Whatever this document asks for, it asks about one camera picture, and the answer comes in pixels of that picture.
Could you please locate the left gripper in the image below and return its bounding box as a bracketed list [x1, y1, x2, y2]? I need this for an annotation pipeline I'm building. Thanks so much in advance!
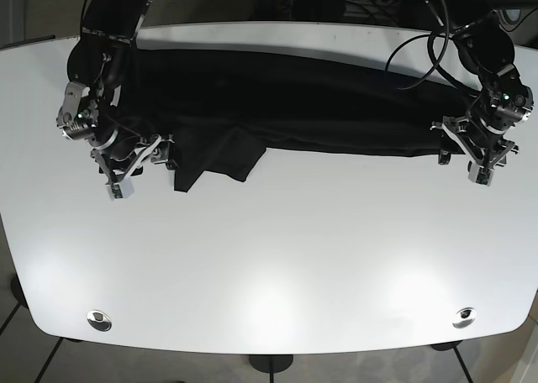
[430, 101, 533, 172]

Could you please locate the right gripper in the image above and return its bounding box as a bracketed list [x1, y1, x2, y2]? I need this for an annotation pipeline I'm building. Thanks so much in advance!
[57, 113, 177, 185]

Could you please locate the plain black T-shirt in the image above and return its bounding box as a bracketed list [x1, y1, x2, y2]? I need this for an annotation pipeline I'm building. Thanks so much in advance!
[117, 50, 467, 192]

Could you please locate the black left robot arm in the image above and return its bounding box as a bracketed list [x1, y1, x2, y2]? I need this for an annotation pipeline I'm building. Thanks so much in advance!
[423, 0, 534, 186]

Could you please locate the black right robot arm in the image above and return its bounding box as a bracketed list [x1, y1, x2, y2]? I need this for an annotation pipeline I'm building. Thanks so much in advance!
[56, 0, 174, 199]

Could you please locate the right chrome table grommet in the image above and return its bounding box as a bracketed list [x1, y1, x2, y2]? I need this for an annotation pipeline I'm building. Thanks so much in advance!
[452, 307, 477, 329]

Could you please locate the chrome table grommet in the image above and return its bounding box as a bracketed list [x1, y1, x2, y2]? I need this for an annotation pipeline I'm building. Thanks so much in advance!
[452, 307, 477, 329]
[87, 310, 112, 332]

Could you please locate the left chrome table grommet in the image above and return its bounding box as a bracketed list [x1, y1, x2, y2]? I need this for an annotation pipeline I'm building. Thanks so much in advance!
[87, 310, 112, 332]

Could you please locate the black table base foot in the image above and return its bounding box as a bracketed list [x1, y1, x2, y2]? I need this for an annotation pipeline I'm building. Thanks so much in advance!
[248, 354, 293, 374]

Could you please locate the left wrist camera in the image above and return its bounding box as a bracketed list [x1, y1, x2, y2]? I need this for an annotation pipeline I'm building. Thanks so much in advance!
[468, 164, 494, 186]

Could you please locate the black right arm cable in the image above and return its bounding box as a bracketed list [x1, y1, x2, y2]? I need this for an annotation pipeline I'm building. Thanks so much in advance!
[79, 0, 144, 149]

